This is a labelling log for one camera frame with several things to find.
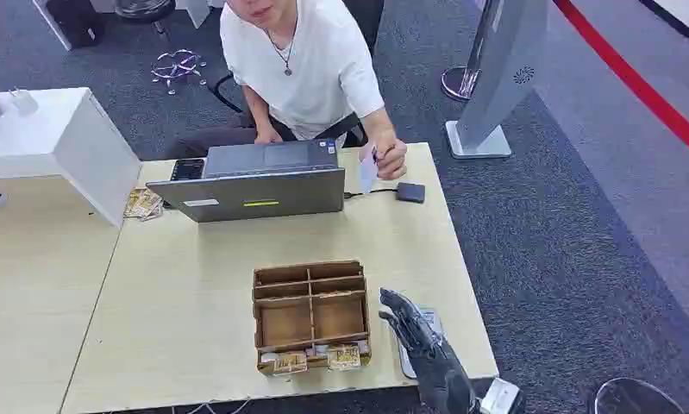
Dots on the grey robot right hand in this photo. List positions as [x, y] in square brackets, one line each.
[435, 365]

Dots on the person's right hand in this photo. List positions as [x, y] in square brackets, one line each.
[267, 137]

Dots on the person's left hand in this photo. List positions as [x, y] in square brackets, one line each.
[392, 160]

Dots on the printed trading card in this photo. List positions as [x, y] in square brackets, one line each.
[368, 171]

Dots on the black power adapter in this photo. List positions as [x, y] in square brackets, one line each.
[410, 192]

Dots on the grey flat tablet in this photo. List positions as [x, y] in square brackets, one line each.
[432, 320]

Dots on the grey laptop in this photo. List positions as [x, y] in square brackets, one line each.
[252, 197]

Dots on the person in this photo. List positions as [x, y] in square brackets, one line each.
[310, 74]

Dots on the black smartphone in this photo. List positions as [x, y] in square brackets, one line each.
[187, 169]

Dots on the printed card, brown picture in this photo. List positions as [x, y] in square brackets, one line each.
[344, 358]
[290, 363]

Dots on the stool with chrome base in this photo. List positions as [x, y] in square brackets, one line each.
[175, 65]

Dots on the silver kiosk stand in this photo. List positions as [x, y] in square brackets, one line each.
[492, 85]

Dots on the wooden card box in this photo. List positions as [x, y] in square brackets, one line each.
[310, 320]

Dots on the loose pile of cards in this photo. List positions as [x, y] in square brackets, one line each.
[143, 204]

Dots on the white cabinet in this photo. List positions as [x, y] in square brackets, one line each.
[64, 148]

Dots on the black bag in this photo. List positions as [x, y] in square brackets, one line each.
[75, 23]

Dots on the white charger plug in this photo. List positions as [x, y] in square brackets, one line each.
[23, 102]

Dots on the red barrier belt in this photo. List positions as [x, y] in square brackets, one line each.
[635, 83]

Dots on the white platform, black edge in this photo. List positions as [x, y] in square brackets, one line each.
[684, 14]

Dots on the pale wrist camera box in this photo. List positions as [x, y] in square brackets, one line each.
[499, 397]

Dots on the chrome stanchion post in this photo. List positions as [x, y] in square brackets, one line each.
[461, 83]

